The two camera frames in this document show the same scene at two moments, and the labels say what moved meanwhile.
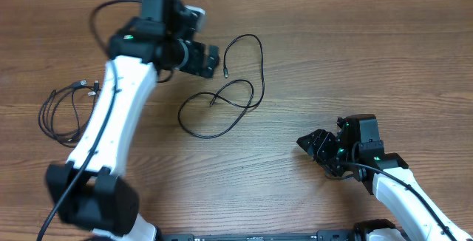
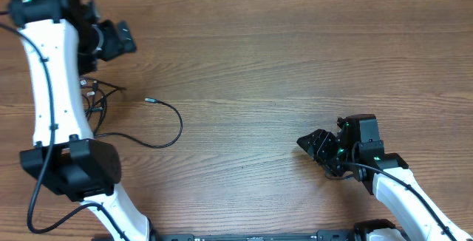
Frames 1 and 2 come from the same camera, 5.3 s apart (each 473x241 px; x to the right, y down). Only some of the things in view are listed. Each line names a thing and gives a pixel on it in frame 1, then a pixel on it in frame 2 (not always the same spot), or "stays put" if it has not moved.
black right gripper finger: x=322 y=144 stays put
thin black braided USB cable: x=227 y=129 -> x=124 y=135
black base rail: x=338 y=235 stays put
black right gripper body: x=349 y=150 stays put
